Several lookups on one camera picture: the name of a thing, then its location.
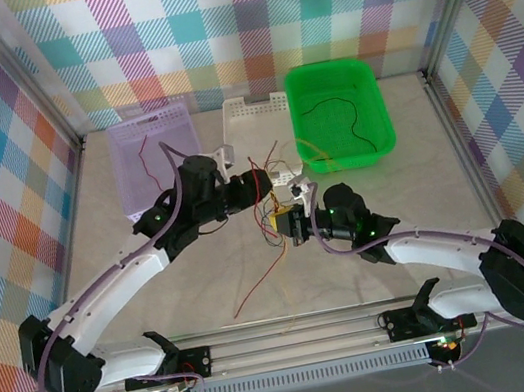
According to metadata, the grey slotted cable duct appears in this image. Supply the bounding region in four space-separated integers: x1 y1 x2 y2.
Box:
178 347 435 392

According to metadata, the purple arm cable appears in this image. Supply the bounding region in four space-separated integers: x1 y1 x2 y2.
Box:
305 154 524 390
0 138 224 392

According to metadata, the aluminium mounting rail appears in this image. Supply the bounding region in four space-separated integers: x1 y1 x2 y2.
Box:
22 275 524 392

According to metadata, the white plastic basket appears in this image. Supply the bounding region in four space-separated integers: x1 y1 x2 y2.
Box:
216 87 312 197

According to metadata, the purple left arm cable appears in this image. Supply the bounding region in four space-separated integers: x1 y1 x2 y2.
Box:
0 138 224 392

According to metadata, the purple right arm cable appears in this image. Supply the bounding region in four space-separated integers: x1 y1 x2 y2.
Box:
305 154 524 390

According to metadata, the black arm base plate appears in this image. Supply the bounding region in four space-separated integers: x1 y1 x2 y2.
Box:
381 294 479 343
117 342 218 392

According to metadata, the purple plastic basket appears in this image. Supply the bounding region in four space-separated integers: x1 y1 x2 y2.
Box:
103 99 218 221

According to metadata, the green plastic basket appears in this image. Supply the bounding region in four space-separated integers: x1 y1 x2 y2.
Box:
280 51 402 180

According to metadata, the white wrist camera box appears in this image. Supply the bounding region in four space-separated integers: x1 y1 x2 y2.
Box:
205 143 242 185
288 174 321 212

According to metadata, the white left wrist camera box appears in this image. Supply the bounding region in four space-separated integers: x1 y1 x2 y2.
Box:
205 143 242 185

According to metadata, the small control board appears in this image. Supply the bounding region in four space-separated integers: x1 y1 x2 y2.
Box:
427 331 469 361

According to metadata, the aluminium table side rail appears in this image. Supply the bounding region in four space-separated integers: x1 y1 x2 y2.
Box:
29 138 114 314
421 66 508 245

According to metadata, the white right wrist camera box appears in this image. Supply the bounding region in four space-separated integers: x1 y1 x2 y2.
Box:
288 174 321 212

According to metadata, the thin red wire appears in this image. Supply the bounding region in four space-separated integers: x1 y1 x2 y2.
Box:
207 152 299 320
136 134 164 190
242 152 283 238

